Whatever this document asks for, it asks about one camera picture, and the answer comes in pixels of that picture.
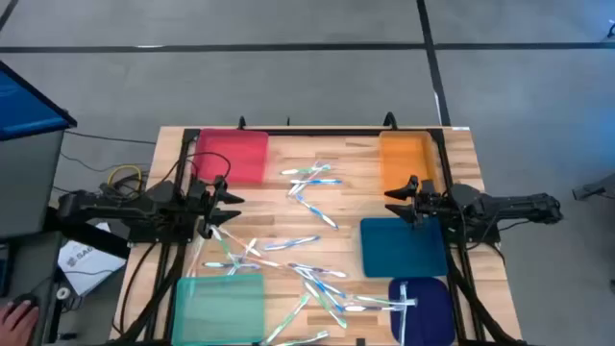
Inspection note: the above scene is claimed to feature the person's hand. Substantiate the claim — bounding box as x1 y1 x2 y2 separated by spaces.
0 301 40 346

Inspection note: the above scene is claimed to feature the white printed paper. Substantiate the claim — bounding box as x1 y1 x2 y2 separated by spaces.
57 222 128 297

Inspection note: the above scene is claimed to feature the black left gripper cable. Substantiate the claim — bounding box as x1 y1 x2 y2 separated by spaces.
184 151 233 193

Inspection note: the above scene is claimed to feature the orange translucent plastic bin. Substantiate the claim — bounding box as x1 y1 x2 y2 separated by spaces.
378 130 439 193

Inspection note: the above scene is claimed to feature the black floor cable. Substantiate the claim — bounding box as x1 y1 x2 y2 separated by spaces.
63 129 159 145

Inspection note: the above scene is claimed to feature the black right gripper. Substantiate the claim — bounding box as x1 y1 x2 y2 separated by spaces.
383 174 455 227

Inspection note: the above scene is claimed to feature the navy blue flat tray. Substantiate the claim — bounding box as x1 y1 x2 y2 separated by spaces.
387 276 456 346

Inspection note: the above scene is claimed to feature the blue screen monitor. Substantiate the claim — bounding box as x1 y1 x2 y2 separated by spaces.
0 60 78 141

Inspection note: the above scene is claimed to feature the teal blue plastic bin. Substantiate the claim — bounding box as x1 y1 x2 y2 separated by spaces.
359 216 449 279

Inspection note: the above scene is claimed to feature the orange toothbrush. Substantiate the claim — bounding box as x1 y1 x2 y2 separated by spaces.
185 234 207 279
286 168 322 197
239 253 292 269
221 227 263 258

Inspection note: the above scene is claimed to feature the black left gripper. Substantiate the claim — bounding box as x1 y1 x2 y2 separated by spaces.
185 175 246 240

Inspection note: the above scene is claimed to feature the red translucent plastic bin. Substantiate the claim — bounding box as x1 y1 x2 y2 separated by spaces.
192 128 269 185

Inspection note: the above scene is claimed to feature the grey stand foot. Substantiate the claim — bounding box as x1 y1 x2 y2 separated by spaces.
571 172 615 201

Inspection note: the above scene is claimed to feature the thick black cable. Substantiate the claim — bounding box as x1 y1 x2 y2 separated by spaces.
117 239 160 337

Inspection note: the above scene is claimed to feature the blue toothbrush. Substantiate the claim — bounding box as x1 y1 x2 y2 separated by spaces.
294 193 340 231
289 178 344 186
309 273 348 299
295 267 345 313
262 235 322 252

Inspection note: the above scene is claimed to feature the yellow cable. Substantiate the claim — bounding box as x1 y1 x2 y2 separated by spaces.
106 164 144 189

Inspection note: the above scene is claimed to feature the green translucent plastic bin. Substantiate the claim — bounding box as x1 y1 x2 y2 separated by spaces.
171 274 266 346

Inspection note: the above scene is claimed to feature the black desk crossbar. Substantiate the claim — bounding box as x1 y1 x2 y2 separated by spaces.
43 206 132 260

